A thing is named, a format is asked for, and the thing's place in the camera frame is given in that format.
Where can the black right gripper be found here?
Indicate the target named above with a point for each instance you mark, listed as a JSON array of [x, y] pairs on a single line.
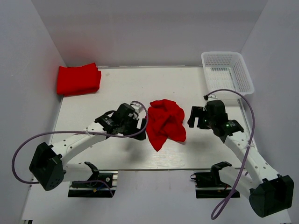
[[198, 112]]

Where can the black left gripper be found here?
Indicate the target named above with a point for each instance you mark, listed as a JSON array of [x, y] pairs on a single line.
[[136, 129]]

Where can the red t shirt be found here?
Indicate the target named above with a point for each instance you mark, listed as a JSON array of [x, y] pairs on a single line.
[[74, 81], [165, 122]]

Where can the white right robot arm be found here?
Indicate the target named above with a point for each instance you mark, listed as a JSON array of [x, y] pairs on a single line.
[[266, 189]]

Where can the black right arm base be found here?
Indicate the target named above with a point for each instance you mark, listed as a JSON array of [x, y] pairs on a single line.
[[206, 188]]

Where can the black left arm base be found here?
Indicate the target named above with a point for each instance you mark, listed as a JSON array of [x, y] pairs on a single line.
[[106, 188]]

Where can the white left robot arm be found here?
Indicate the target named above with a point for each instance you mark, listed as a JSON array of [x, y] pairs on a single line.
[[51, 163]]

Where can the white plastic mesh basket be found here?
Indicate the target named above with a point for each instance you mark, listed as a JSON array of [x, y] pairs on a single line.
[[226, 73]]

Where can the folded red t shirt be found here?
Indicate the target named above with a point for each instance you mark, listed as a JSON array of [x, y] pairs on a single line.
[[74, 81]]

